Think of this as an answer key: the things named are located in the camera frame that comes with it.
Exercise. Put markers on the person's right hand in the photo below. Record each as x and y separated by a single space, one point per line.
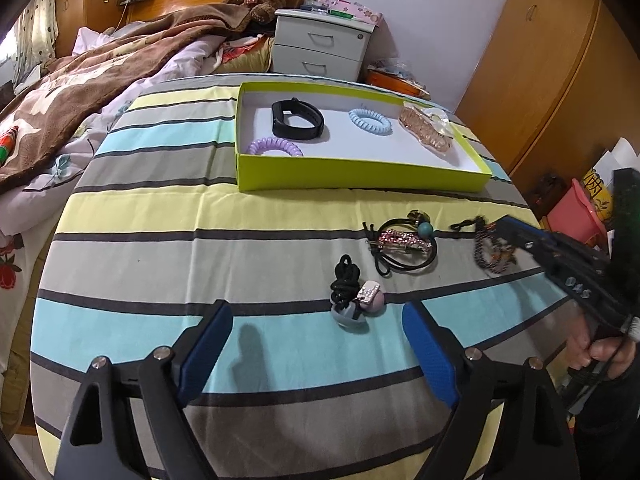
582 350

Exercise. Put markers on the gold hair claw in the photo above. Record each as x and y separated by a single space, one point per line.
425 130

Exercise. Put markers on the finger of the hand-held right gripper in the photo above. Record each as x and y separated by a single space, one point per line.
522 247
535 237

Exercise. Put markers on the yellow printed carton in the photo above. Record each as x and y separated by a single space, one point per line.
597 190

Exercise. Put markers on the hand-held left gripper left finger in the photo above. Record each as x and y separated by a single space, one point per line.
205 355

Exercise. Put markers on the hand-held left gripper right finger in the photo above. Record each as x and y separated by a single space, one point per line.
432 355

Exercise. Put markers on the pink rhinestone hair clip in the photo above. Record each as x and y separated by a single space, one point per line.
400 241

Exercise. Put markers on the pink floral box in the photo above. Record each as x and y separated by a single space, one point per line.
360 12

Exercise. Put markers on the dark brown object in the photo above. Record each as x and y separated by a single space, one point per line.
547 192

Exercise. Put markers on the black wristband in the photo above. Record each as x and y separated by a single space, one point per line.
279 117

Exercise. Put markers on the black speckled box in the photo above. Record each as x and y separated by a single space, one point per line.
627 215

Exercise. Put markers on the black elastic with pink clip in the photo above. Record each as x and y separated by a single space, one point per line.
425 230

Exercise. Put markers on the pink plastic bin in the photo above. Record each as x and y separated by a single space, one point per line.
575 210

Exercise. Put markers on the brown patterned blanket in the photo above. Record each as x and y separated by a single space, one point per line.
100 80

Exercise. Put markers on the striped tablecloth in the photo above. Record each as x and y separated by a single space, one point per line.
250 240

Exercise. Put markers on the orange tray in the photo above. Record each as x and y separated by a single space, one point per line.
390 80

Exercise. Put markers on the spotted curtain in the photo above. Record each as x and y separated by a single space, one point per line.
37 25

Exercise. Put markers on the yellow red pillow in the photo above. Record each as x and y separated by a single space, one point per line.
245 60

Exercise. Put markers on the lime green cardboard box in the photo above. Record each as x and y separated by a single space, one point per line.
350 175

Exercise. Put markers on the white nightstand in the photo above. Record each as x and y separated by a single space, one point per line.
320 45

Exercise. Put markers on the white paper sheet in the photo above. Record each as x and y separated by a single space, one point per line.
620 157

